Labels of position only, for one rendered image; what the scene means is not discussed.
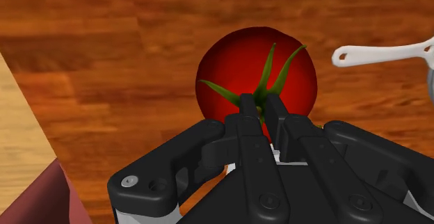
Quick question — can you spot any red tomato with green stem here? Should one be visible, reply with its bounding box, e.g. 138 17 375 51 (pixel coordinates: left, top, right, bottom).
195 26 319 143

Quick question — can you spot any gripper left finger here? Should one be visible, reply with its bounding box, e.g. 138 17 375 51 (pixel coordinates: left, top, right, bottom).
107 93 291 224

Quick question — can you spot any white pan with long handle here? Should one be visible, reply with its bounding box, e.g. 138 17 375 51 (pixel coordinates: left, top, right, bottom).
331 35 434 107

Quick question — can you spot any dark red robot stand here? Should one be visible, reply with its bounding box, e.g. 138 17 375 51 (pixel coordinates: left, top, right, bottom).
0 158 93 224

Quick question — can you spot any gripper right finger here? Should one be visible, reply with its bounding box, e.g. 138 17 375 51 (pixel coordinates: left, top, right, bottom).
264 93 434 224

